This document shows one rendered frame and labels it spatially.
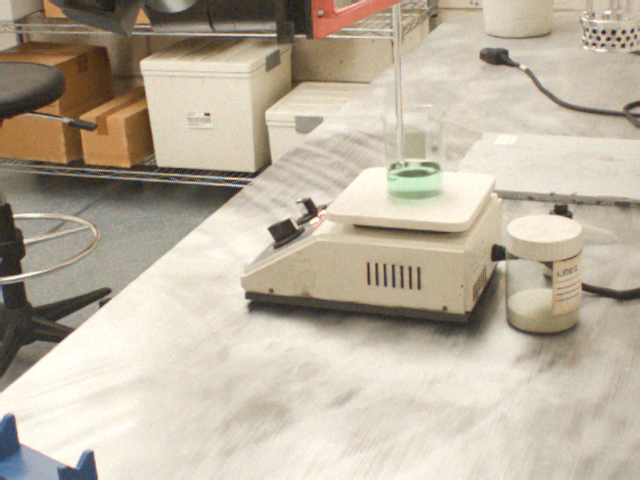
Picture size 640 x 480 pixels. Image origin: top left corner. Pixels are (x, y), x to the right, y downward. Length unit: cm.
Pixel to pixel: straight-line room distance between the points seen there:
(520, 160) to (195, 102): 207
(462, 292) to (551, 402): 14
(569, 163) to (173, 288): 48
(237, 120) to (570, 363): 244
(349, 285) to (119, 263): 219
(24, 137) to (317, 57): 92
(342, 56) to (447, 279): 263
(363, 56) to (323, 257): 257
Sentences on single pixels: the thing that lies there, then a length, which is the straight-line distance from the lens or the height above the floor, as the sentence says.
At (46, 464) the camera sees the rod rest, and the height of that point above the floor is 76.
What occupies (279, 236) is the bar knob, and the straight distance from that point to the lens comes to 99.
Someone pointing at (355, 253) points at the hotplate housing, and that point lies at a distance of 93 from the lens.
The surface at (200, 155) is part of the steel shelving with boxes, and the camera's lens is 334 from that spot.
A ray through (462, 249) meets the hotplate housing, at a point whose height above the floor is 82.
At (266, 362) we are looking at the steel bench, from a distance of 90.
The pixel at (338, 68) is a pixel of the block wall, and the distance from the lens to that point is 353.
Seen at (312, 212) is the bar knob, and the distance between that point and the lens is 103.
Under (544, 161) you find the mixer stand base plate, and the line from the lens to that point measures 130.
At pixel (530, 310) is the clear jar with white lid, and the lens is 91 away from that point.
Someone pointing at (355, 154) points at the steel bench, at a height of 75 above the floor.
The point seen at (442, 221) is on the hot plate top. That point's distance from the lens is 91.
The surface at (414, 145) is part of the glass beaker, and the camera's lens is 93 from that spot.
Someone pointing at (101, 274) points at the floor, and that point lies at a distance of 305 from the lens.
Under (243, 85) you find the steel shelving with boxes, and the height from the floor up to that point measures 39.
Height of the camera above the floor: 117
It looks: 22 degrees down
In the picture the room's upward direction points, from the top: 3 degrees counter-clockwise
